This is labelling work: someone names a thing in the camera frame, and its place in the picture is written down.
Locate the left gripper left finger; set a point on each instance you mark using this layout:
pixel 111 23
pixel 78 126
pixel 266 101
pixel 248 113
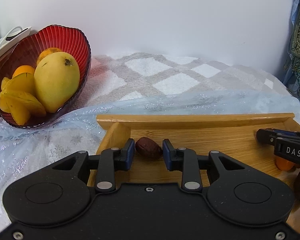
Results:
pixel 112 160

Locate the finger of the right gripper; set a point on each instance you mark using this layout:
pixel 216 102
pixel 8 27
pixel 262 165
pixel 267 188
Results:
pixel 287 133
pixel 267 136

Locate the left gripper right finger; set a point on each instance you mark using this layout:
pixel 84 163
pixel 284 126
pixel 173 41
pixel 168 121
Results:
pixel 184 160

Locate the small mandarin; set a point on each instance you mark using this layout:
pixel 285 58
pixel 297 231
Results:
pixel 283 164

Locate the red date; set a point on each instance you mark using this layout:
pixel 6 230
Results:
pixel 147 148

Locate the bamboo serving tray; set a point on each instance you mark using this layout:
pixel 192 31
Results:
pixel 233 135

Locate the checkered grey white blanket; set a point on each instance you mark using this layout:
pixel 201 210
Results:
pixel 137 75

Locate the snowflake sheer tablecloth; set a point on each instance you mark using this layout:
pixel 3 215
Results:
pixel 23 151

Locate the yellow mango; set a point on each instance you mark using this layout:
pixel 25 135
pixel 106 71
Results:
pixel 56 80

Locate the yellow starfruit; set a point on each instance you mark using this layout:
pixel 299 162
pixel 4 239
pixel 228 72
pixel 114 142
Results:
pixel 18 98

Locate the blue cloth behind shawl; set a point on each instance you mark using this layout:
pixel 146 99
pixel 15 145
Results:
pixel 288 62

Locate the red glass fruit bowl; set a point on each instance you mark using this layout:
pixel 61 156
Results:
pixel 72 41

